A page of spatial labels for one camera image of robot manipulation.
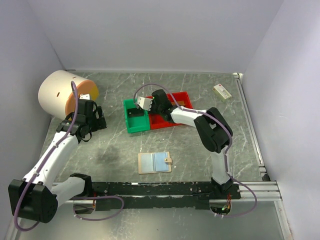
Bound tan card holder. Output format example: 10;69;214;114
138;151;173;175

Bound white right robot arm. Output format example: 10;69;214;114
150;89;233;199

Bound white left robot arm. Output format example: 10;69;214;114
8;93;107;223

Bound black credit card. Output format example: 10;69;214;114
127;108;145;118

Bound red bin middle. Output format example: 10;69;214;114
148;96;176;130

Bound red bin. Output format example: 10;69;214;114
167;91;195;126
148;96;176;130

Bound red bin right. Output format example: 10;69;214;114
167;91;195;126

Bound green plastic bin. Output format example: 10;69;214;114
123;99;151;134

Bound white cylinder with orange face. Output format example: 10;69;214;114
38;70;99;120

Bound small white cardboard box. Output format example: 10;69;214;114
212;83;232;101

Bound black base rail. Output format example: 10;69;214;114
90;181;241;211

